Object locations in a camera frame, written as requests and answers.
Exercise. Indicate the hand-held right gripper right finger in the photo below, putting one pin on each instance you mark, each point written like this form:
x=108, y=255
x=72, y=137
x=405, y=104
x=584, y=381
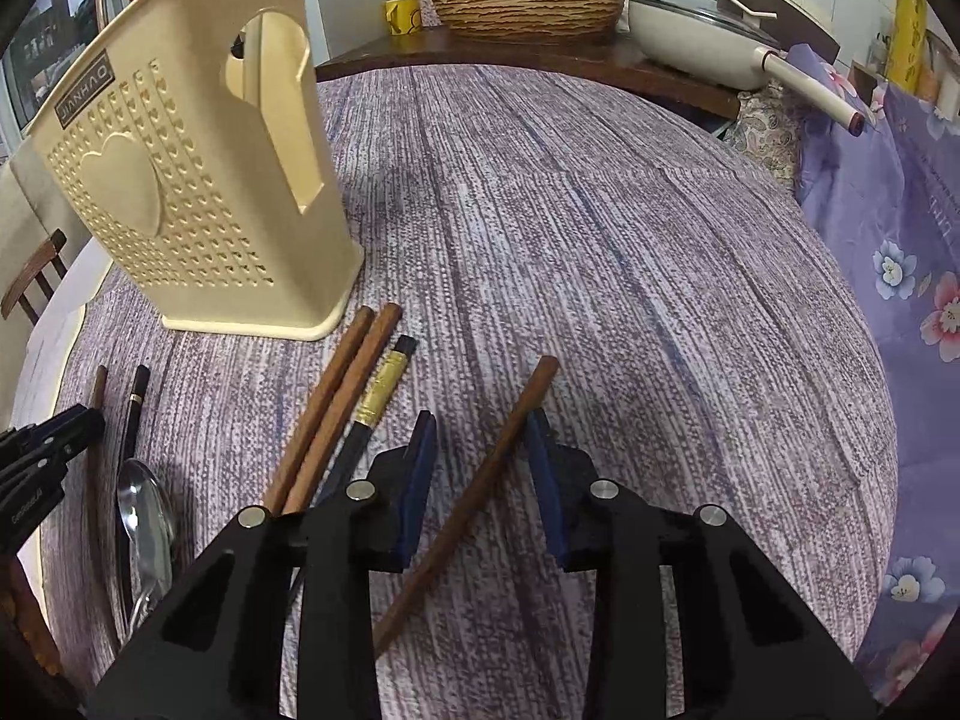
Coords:
x=541, y=480

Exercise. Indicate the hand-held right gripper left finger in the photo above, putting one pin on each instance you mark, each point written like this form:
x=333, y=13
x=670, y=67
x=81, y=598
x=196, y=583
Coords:
x=420, y=480

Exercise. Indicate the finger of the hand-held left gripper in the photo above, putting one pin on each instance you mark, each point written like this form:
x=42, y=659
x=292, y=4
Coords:
x=60, y=435
x=26, y=510

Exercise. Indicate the black chopstick with gold band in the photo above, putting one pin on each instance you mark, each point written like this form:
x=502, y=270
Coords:
x=379, y=390

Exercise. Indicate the metal spoon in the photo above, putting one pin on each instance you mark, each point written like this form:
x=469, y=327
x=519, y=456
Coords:
x=146, y=517

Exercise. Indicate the cream plastic utensil holder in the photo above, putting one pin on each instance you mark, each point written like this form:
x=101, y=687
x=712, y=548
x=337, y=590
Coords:
x=187, y=240

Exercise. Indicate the wooden chair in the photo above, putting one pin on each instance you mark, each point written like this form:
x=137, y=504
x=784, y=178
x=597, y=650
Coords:
x=34, y=270

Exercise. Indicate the beige cloth cover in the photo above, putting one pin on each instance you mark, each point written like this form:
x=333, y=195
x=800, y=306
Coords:
x=30, y=210

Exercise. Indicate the purple woven tablecloth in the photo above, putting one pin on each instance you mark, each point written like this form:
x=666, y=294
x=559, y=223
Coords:
x=600, y=255

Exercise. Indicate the paisley patterned cloth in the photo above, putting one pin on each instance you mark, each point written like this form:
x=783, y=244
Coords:
x=765, y=135

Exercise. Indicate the dark wooden counter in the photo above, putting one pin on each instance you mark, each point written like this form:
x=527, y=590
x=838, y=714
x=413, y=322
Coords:
x=525, y=56

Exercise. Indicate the purple floral cloth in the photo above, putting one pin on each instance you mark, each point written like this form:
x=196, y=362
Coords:
x=885, y=195

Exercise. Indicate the cream frying pan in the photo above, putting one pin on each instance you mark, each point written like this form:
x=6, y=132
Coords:
x=675, y=52

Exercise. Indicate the yellow mug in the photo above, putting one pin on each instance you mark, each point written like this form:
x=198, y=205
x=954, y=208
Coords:
x=401, y=15

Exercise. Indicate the woven wicker basket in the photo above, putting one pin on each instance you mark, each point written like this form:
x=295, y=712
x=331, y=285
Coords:
x=525, y=7

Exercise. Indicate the yellow packet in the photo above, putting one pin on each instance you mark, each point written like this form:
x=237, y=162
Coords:
x=907, y=30

